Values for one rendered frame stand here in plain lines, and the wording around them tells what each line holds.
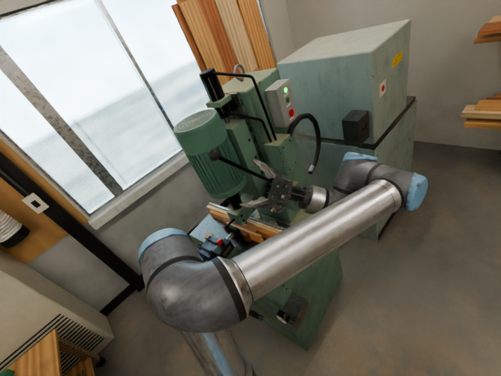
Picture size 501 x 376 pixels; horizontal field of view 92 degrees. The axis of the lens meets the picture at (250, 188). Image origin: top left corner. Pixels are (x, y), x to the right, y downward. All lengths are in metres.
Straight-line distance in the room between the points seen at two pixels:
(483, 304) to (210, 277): 1.83
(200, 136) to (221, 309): 0.57
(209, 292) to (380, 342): 1.54
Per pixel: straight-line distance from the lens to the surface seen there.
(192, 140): 0.84
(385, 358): 1.84
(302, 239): 0.48
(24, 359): 2.34
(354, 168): 0.75
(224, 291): 0.41
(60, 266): 2.48
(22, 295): 2.21
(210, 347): 0.72
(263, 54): 2.83
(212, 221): 1.38
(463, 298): 2.05
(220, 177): 0.91
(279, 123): 1.03
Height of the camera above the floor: 1.76
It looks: 36 degrees down
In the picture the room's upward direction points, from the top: 23 degrees counter-clockwise
